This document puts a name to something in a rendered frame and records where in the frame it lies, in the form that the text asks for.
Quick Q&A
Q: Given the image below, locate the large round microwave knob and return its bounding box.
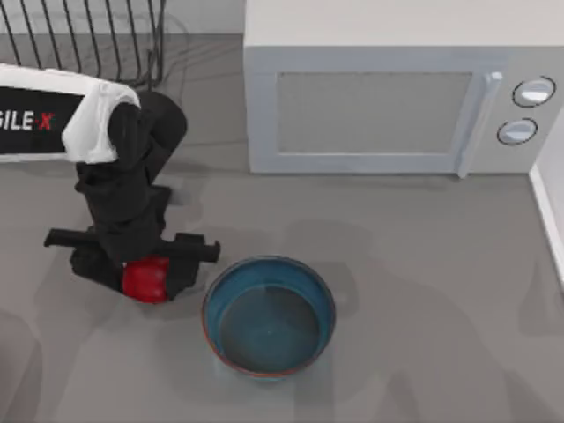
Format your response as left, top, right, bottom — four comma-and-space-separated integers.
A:
511, 75, 558, 108

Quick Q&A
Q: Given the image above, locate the pale microwave oven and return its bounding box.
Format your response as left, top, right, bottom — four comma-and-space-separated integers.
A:
242, 0, 564, 180

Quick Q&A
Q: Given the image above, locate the black wire rack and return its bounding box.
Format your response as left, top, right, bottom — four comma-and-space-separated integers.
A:
0, 0, 169, 89

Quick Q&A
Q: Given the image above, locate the grey microwave door handle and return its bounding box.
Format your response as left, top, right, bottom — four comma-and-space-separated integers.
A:
456, 71, 504, 180

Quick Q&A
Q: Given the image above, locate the small round microwave knob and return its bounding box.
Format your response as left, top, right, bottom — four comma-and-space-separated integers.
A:
496, 117, 539, 146

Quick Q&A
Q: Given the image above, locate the blue bowl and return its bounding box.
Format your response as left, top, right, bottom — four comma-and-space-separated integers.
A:
201, 255, 338, 382

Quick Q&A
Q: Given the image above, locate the grey microwave door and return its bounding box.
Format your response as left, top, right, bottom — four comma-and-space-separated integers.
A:
245, 45, 508, 178

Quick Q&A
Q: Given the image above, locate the red apple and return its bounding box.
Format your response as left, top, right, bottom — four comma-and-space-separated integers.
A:
121, 255, 172, 305

